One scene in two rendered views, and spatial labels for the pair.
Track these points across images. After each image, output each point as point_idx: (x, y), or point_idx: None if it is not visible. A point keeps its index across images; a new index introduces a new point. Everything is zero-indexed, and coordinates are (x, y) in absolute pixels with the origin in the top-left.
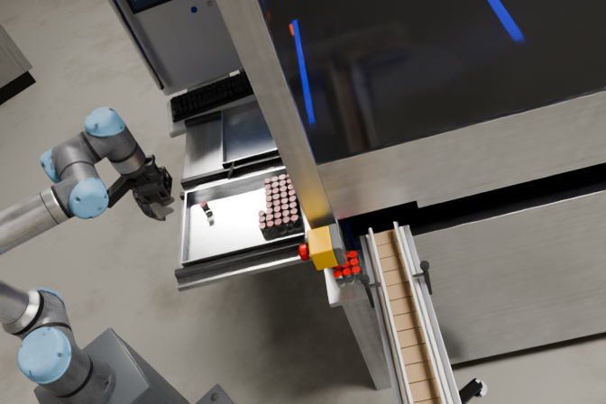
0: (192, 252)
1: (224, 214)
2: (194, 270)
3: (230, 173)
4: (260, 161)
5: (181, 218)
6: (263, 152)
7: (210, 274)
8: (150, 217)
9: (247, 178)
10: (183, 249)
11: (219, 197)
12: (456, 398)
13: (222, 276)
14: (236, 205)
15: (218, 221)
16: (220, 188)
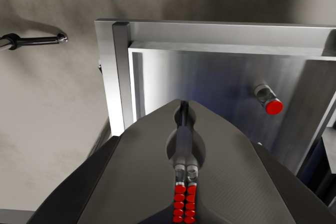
0: (173, 56)
1: (242, 118)
2: (117, 69)
3: (330, 148)
4: (320, 184)
5: (286, 28)
6: (333, 198)
7: (115, 87)
8: (106, 142)
9: (293, 172)
10: (169, 52)
11: (290, 111)
12: None
13: (108, 105)
14: (251, 136)
15: (230, 107)
16: (309, 123)
